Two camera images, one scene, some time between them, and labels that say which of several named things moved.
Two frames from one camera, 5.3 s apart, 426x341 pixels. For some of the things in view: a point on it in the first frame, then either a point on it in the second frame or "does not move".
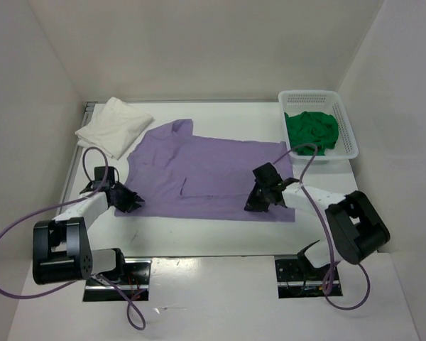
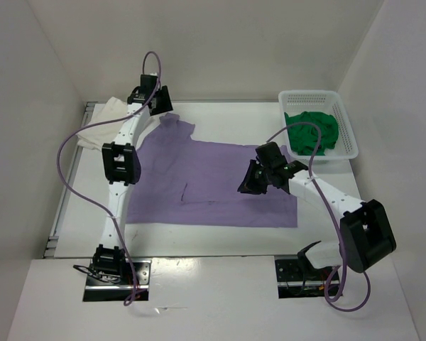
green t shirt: [319, 128] does not move
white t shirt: [113, 128] does not move
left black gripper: [132, 197] -> [165, 104]
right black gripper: [253, 204] -> [248, 185]
